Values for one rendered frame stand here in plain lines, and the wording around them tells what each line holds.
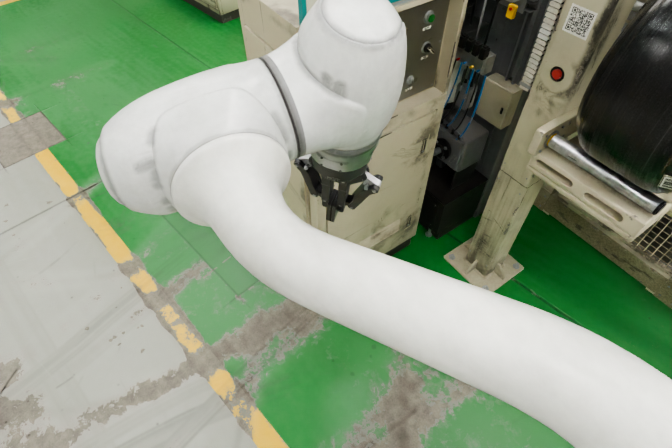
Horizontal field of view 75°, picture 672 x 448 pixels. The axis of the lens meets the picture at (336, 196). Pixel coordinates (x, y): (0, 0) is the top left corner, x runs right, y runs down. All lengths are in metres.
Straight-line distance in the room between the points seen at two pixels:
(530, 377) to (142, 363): 1.88
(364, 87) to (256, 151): 0.11
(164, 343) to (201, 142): 1.76
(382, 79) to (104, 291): 2.04
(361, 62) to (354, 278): 0.18
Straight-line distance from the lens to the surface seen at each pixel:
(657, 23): 1.19
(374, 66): 0.38
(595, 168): 1.44
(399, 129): 1.51
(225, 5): 4.05
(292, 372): 1.91
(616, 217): 1.48
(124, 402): 2.03
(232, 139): 0.34
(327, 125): 0.40
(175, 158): 0.36
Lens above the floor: 1.78
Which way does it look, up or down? 48 degrees down
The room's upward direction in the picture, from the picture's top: straight up
